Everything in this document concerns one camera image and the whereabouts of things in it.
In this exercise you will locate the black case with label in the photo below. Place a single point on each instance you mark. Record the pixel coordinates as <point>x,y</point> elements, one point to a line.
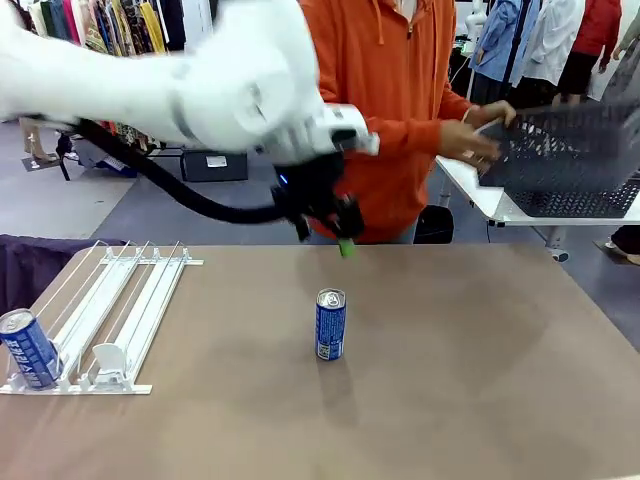
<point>215,165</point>

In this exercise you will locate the bystander in red jacket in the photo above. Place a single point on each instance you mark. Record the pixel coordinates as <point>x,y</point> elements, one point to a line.
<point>595,30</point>

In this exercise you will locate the person in orange hoodie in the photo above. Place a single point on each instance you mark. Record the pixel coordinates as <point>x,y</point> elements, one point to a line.
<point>390,75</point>

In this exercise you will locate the rack of colourful clothes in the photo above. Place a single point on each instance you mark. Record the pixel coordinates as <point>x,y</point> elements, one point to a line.
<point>125,25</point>

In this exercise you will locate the black round stool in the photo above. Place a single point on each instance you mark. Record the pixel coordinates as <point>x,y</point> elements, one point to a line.
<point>435,225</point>

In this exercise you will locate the bystander's foot in shoe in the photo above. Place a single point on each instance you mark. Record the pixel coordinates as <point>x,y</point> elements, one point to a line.
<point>625,247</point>

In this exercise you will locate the person's right hand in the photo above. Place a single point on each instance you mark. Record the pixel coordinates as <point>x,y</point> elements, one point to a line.
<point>465,142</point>

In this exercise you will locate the person's right forearm orange sleeve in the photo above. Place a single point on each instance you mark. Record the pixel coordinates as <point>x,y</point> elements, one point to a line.
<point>405,134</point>

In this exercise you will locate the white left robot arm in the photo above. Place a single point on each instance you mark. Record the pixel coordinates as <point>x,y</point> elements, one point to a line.
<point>150,85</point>

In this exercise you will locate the person's left hand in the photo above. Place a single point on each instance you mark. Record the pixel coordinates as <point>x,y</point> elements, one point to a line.
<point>492,112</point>

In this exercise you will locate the person's left forearm orange sleeve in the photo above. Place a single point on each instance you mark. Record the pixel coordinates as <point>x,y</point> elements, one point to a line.
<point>457,102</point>

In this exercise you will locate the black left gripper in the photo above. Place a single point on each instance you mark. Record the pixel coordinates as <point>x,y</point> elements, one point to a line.
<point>320,200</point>

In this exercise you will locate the white side table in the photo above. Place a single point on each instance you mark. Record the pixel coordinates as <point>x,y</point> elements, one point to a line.
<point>465,180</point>

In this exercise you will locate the dark purple cloth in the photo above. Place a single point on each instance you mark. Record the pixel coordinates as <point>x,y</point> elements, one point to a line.
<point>30,260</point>

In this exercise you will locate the blue drink can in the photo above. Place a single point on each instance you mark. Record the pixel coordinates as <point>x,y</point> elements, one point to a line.
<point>330,325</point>
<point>27,350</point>

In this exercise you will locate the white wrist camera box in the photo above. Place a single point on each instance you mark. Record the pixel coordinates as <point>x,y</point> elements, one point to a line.
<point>350,130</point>

